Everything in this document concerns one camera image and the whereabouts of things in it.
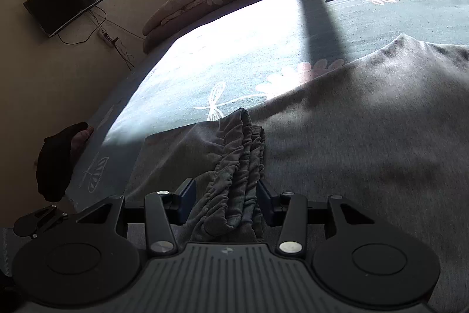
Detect grey sweatpants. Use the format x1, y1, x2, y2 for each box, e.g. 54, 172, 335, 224
125, 33, 469, 313

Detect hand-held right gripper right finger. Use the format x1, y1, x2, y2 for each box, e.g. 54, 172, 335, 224
256, 180, 375, 257

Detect black television cables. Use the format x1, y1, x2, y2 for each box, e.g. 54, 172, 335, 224
58, 7, 145, 71

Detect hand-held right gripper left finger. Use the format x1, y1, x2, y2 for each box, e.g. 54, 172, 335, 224
75, 178, 197, 257

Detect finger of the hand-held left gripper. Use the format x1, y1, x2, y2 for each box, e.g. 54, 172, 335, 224
32, 206, 78, 238

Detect white power strip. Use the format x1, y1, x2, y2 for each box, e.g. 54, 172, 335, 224
97, 30, 118, 48

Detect another person's forearm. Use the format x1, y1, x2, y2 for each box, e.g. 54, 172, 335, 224
35, 121, 89, 203

